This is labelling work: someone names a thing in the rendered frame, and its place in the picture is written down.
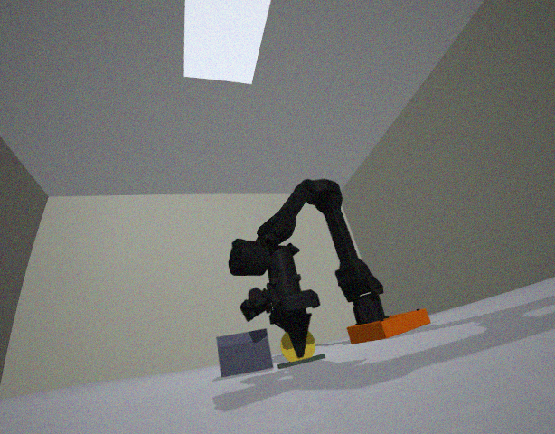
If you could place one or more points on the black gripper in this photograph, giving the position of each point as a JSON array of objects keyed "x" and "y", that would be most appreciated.
[{"x": 290, "y": 313}]

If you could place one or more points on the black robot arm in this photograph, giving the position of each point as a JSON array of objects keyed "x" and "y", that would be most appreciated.
[{"x": 253, "y": 258}]

